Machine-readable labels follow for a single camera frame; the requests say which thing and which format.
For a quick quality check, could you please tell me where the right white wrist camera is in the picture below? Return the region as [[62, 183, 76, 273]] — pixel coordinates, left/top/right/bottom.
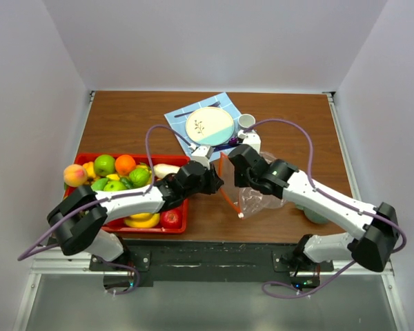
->
[[237, 130, 262, 153]]

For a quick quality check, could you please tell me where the clear orange zip top bag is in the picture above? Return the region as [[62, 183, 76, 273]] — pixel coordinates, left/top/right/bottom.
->
[[218, 152, 287, 219]]

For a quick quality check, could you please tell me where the red apple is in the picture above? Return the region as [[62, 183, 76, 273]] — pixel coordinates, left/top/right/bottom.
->
[[160, 208, 182, 229]]

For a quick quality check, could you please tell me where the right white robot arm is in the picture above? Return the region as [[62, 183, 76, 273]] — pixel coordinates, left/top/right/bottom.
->
[[228, 145, 400, 272]]

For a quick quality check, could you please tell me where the purple fork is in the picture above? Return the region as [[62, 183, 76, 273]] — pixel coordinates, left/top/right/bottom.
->
[[174, 101, 221, 118]]

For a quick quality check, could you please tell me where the blue checked cloth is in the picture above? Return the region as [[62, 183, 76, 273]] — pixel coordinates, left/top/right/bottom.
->
[[164, 92, 241, 160]]

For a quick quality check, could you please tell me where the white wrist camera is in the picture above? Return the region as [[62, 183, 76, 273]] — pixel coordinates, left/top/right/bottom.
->
[[237, 130, 262, 153], [189, 143, 214, 170]]

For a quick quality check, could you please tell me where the red plastic tray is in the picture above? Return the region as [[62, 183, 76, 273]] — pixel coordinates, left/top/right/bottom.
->
[[75, 153, 189, 234]]

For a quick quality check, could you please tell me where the purple spoon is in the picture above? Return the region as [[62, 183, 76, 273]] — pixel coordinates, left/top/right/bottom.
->
[[228, 137, 242, 147]]

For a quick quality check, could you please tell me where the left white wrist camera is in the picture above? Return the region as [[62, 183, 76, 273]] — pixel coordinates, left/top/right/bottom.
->
[[189, 143, 214, 170]]

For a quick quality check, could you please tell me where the white radish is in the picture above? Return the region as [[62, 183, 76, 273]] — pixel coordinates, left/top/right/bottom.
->
[[153, 163, 180, 179]]

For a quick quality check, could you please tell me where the cream and blue plate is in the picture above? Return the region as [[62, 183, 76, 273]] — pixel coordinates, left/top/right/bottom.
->
[[185, 108, 235, 146]]

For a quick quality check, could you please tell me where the green apple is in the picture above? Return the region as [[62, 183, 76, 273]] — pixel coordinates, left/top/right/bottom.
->
[[94, 154, 115, 177]]

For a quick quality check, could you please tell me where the peach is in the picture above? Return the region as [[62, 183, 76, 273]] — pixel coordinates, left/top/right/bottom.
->
[[63, 164, 88, 188]]

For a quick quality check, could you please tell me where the grey ceramic mug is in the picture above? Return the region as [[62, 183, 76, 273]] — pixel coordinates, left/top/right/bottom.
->
[[237, 114, 256, 130]]

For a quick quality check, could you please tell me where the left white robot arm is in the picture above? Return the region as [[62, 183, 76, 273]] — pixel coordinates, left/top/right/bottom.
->
[[47, 161, 224, 270]]

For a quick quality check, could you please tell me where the orange fruit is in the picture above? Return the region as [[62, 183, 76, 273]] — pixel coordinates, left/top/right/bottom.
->
[[115, 154, 137, 177]]

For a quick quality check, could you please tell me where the green lime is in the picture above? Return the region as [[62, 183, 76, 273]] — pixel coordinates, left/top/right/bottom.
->
[[128, 168, 150, 188]]

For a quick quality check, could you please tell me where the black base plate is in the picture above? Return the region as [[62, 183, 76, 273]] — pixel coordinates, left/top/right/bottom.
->
[[89, 237, 335, 289]]

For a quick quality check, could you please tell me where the yellow banana bunch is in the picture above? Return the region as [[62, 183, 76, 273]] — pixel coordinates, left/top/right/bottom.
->
[[124, 213, 160, 229]]

